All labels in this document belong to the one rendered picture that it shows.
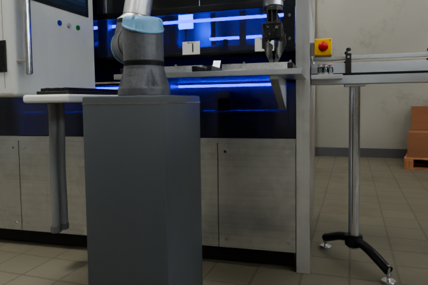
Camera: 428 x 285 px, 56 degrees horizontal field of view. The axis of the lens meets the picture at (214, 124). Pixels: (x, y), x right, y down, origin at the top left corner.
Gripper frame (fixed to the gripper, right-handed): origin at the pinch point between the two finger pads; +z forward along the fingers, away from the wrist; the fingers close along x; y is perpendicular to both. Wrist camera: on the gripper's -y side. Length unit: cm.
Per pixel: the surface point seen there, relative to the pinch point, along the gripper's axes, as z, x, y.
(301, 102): 15.5, 9.0, -24.1
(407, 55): -4, 54, -37
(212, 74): 4.9, -20.0, 15.8
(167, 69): 1.3, -42.5, 1.8
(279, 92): 11.3, 1.9, -2.6
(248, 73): 4.9, -7.2, 15.9
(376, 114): 35, 87, -408
